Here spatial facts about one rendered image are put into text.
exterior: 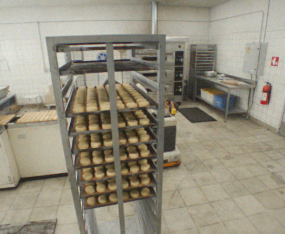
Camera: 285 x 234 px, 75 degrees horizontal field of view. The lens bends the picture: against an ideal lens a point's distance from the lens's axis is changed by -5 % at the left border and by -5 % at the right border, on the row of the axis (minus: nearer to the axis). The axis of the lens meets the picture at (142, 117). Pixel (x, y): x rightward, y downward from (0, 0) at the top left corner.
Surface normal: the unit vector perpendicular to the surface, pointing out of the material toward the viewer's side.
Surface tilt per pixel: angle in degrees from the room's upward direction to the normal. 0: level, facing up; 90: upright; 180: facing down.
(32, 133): 90
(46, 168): 90
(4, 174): 90
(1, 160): 90
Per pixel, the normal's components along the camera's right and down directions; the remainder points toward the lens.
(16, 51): 0.18, 0.33
